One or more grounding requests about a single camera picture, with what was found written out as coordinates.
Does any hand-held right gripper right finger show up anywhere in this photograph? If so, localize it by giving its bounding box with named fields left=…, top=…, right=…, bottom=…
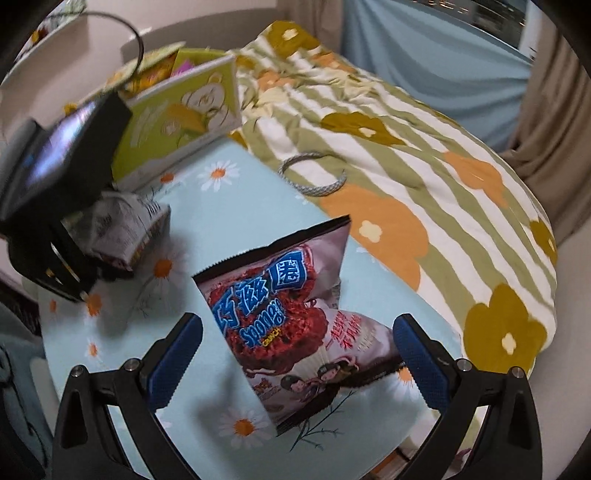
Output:
left=392, top=313, right=543, bottom=480

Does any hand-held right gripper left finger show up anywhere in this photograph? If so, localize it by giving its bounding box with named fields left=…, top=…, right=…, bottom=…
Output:
left=52, top=311, right=204, bottom=480

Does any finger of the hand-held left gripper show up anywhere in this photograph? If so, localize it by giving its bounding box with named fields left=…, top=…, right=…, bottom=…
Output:
left=95, top=265, right=134, bottom=281
left=39, top=231, right=100, bottom=303

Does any grey printed snack bag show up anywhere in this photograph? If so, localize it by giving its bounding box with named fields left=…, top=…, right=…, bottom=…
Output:
left=69, top=190, right=171, bottom=273

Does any chocolate ring snack bag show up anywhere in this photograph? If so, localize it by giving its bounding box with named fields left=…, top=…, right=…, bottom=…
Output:
left=191, top=215, right=409, bottom=437

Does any green cardboard box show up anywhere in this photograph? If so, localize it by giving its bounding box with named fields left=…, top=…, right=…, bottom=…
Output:
left=108, top=41, right=243, bottom=192

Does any daisy print blue cloth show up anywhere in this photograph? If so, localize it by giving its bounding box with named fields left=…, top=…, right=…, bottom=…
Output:
left=37, top=136, right=462, bottom=480

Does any striped floral quilt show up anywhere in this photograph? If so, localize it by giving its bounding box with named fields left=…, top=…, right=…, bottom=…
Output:
left=226, top=19, right=559, bottom=374

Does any beige curtain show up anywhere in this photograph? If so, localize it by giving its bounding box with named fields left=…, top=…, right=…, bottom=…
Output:
left=501, top=32, right=591, bottom=241

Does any light blue cloth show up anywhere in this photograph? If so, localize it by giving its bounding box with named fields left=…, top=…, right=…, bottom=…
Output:
left=342, top=0, right=532, bottom=153

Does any window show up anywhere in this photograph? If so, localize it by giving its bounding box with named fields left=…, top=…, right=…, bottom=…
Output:
left=411, top=0, right=543, bottom=51

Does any black cable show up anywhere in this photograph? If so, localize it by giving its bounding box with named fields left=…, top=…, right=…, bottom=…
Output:
left=58, top=10, right=145, bottom=100

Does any grey braided cord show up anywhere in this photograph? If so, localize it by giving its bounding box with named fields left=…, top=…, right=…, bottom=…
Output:
left=277, top=151, right=348, bottom=197

